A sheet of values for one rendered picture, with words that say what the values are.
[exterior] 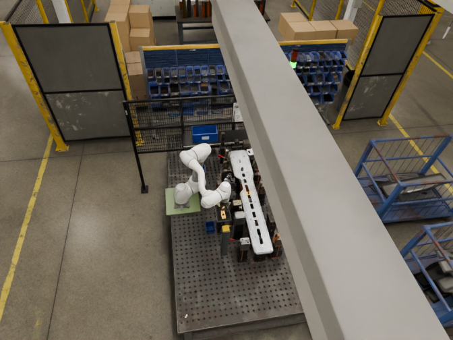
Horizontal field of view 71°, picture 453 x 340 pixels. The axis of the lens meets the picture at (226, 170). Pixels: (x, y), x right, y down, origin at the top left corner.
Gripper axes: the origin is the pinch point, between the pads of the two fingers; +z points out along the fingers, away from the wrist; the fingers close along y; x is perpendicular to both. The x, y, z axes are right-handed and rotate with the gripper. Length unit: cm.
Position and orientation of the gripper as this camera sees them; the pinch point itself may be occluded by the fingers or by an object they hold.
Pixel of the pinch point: (223, 212)
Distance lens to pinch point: 300.5
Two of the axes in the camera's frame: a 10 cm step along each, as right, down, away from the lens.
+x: -2.0, -7.3, 6.5
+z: -0.5, 6.8, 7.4
